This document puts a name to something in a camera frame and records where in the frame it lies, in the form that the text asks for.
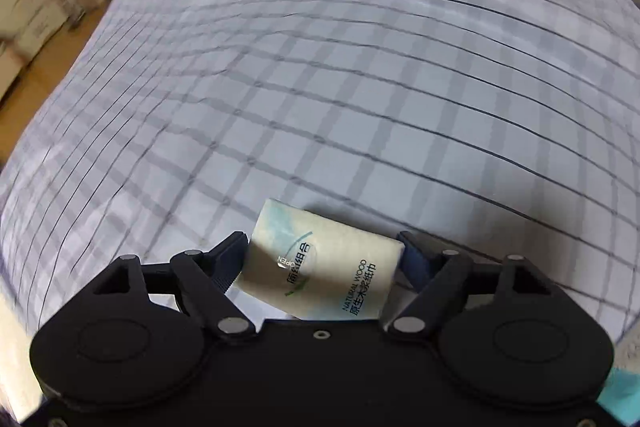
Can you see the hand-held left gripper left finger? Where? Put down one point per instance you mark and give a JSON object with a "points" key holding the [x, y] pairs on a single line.
{"points": [[235, 252]]}

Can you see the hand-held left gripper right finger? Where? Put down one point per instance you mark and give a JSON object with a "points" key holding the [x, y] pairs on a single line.
{"points": [[415, 257]]}

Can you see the white tissue pack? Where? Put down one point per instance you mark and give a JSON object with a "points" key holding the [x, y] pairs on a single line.
{"points": [[320, 267]]}

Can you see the white checked cloth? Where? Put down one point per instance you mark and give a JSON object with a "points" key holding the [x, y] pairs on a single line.
{"points": [[320, 82]]}

